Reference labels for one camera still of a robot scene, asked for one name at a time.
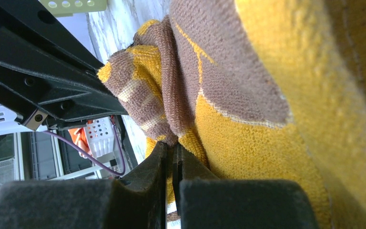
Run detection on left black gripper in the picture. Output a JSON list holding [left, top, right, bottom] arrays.
[[0, 0, 126, 128]]

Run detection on green plastic basket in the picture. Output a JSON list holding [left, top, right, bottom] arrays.
[[39, 0, 108, 18]]

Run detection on brown yellow towels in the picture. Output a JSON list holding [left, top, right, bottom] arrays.
[[98, 0, 366, 229]]

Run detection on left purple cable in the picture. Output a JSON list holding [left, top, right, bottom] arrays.
[[42, 115, 127, 177]]

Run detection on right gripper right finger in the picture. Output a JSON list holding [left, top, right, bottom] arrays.
[[173, 144, 318, 229]]

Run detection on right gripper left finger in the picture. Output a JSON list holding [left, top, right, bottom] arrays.
[[0, 142, 168, 229]]

